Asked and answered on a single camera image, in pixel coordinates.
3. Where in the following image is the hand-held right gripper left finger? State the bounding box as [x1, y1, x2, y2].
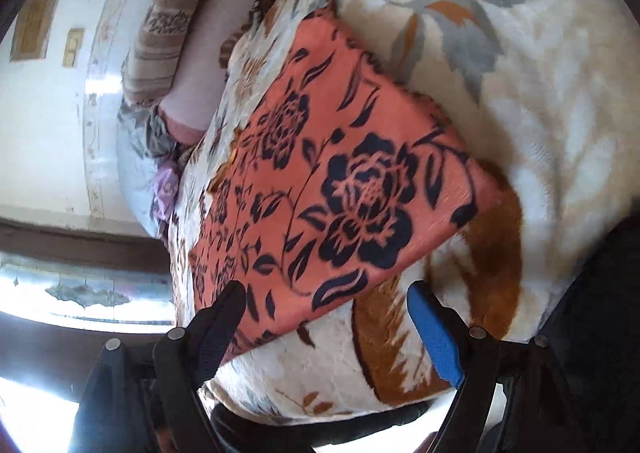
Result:
[69, 280, 247, 453]

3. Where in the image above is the framed wall panel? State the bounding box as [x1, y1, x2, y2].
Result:
[9, 0, 63, 63]

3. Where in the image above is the etched glass window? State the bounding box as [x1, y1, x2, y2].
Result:
[0, 253, 177, 434]

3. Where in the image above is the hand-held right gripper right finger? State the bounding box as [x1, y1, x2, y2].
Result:
[406, 281, 576, 453]

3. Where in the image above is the orange floral garment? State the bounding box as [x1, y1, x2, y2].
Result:
[189, 7, 507, 365]

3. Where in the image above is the purple cloth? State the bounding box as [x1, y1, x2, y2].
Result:
[151, 164, 182, 225]

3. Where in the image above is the leaf print fleece blanket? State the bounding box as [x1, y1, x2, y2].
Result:
[167, 0, 640, 426]

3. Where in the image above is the striped floral pillow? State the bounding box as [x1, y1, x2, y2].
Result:
[122, 0, 242, 105]

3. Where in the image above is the beige wall switch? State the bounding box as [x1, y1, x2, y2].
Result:
[62, 27, 86, 69]

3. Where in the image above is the mauve bed sheet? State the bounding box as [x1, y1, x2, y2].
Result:
[157, 0, 307, 145]

